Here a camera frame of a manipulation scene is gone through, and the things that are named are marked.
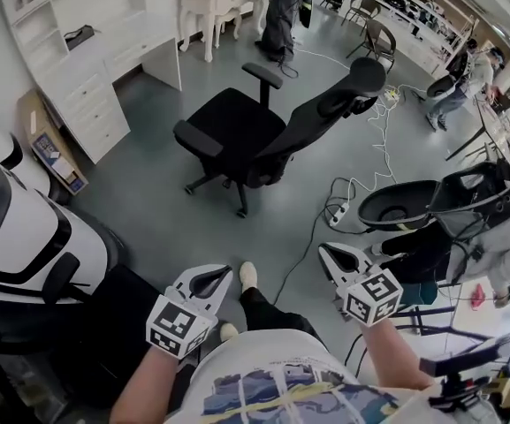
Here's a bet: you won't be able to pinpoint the white desk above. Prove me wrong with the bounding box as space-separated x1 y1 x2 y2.
0 0 183 165

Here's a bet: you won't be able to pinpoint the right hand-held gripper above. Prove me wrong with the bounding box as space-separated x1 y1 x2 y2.
317 241 404 328

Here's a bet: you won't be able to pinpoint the person's white printed shirt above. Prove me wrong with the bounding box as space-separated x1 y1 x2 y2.
161 327 501 424

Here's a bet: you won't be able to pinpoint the flat cardboard box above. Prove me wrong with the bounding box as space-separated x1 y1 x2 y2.
16 87 90 196

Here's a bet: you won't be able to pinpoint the black round shell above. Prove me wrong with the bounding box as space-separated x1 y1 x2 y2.
426 76 458 102
357 178 442 234

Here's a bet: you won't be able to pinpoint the black cable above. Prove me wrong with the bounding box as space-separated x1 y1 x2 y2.
271 177 373 305

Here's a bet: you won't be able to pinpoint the person's black trousers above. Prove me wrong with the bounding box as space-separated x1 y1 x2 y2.
235 284 327 340

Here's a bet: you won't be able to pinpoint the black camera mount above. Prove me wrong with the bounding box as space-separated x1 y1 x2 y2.
418 334 510 415

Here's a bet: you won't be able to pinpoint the white storage shelf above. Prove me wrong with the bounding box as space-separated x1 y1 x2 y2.
368 0 482 75

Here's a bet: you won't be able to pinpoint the person's left forearm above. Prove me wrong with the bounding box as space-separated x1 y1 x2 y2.
110 345 203 424

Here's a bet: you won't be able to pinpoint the black office chair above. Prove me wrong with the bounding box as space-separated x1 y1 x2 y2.
172 57 388 219

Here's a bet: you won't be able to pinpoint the brown wicker chair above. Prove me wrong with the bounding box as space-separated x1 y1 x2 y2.
346 18 398 69
340 0 383 28

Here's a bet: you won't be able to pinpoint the white ornate stool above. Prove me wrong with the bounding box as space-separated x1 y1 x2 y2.
212 5 243 42

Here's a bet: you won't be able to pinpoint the person's white shoe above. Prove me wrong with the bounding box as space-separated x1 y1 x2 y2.
218 322 240 343
239 261 260 292

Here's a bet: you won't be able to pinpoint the black table frame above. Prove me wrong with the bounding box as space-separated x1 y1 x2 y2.
445 98 510 163

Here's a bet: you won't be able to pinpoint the black mesh chair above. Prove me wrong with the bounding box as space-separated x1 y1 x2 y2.
0 264 186 417

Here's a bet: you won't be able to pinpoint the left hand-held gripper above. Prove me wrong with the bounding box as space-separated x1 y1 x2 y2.
146 263 233 361

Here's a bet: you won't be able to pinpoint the black box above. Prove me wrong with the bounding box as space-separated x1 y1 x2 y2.
63 24 95 52

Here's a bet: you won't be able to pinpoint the black metal rack frame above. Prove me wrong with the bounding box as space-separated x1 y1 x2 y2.
390 279 510 340

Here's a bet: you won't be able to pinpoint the red small object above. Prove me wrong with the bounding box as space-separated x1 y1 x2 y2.
469 284 486 310

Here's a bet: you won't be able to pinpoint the person's right forearm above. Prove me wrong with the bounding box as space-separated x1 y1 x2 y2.
359 319 433 391

